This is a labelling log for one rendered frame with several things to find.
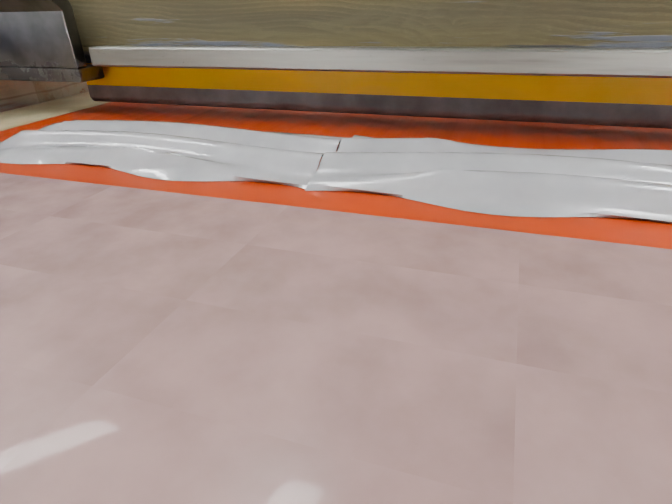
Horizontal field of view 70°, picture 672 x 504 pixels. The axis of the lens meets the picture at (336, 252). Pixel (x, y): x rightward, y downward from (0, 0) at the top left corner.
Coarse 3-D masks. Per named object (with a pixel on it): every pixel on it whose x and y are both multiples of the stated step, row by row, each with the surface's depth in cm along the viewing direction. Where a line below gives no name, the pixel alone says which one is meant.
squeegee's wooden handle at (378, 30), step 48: (96, 0) 27; (144, 0) 26; (192, 0) 25; (240, 0) 24; (288, 0) 24; (336, 0) 23; (384, 0) 22; (432, 0) 21; (480, 0) 21; (528, 0) 20; (576, 0) 20; (624, 0) 19
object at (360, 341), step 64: (384, 128) 25; (448, 128) 25; (512, 128) 25; (576, 128) 24; (640, 128) 24; (320, 192) 18; (256, 256) 13; (320, 256) 13; (384, 256) 13; (448, 256) 13; (512, 256) 13; (576, 256) 13; (640, 256) 13; (192, 320) 11; (256, 320) 11; (320, 320) 11; (384, 320) 11; (448, 320) 10; (512, 320) 10; (576, 320) 10; (640, 320) 10; (128, 384) 9; (192, 384) 9; (256, 384) 9; (320, 384) 9; (384, 384) 9; (448, 384) 9; (512, 384) 9; (576, 384) 9; (640, 384) 9; (64, 448) 8; (128, 448) 8; (192, 448) 8; (256, 448) 8; (320, 448) 8; (384, 448) 8; (448, 448) 8; (512, 448) 8; (576, 448) 7; (640, 448) 7
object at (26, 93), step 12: (0, 84) 32; (12, 84) 33; (24, 84) 33; (36, 84) 34; (48, 84) 35; (60, 84) 36; (72, 84) 37; (84, 84) 38; (0, 96) 32; (12, 96) 33; (24, 96) 33; (36, 96) 34; (48, 96) 35; (60, 96) 36; (0, 108) 32; (12, 108) 33
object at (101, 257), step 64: (256, 128) 26; (320, 128) 26; (0, 192) 18; (64, 192) 18; (128, 192) 18; (192, 192) 18; (256, 192) 18; (0, 256) 14; (64, 256) 14; (128, 256) 14; (192, 256) 13; (0, 320) 11; (64, 320) 11; (128, 320) 11; (0, 384) 9; (64, 384) 9; (0, 448) 8
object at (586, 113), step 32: (96, 96) 31; (128, 96) 30; (160, 96) 29; (192, 96) 29; (224, 96) 28; (256, 96) 27; (288, 96) 27; (320, 96) 26; (352, 96) 26; (384, 96) 25; (416, 96) 24
